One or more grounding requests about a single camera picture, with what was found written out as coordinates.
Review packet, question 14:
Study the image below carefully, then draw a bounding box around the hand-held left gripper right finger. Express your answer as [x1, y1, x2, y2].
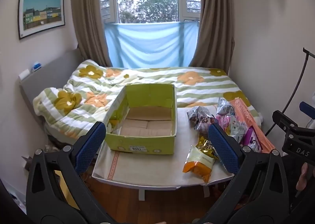
[194, 123, 289, 224]

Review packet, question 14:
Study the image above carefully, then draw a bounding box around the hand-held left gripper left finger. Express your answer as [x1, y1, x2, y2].
[26, 121, 114, 224]

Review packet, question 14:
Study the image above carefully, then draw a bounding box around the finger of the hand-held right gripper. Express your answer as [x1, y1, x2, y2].
[300, 102, 315, 117]
[272, 110, 315, 139]

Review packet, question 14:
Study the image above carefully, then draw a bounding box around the gold yellow snack bag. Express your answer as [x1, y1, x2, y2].
[197, 133, 219, 160]

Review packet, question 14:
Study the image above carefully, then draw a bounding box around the pink snack packet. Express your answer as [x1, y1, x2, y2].
[216, 114, 237, 130]

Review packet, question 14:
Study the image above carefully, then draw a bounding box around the orange and white snack bag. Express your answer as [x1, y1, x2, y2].
[183, 145, 216, 183]

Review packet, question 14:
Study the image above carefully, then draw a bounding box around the grey printed snack packet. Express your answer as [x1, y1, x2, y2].
[187, 106, 210, 122]
[217, 98, 238, 117]

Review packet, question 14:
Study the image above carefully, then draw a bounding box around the green cardboard box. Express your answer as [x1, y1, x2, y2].
[105, 84, 178, 156]

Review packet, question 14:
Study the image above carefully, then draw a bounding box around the person's right hand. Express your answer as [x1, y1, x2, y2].
[296, 162, 315, 191]

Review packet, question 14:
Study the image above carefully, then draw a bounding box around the white and yellow snack packet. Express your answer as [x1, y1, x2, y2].
[225, 116, 249, 142]

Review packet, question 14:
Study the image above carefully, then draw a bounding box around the white folding table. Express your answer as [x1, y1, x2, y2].
[92, 107, 235, 202]

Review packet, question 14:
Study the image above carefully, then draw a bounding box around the grey headboard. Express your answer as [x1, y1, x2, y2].
[19, 48, 83, 126]

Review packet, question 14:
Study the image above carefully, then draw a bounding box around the floral striped blanket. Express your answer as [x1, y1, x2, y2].
[33, 60, 262, 139]

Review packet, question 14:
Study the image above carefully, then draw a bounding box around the small white box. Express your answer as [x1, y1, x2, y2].
[18, 69, 32, 80]

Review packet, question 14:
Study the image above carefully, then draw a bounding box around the light blue cloth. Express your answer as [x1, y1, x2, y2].
[104, 20, 200, 69]

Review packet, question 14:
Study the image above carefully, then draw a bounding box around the framed houses picture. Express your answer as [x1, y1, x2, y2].
[18, 0, 66, 40]

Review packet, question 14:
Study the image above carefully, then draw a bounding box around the black curved cable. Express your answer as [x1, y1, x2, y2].
[264, 47, 315, 137]

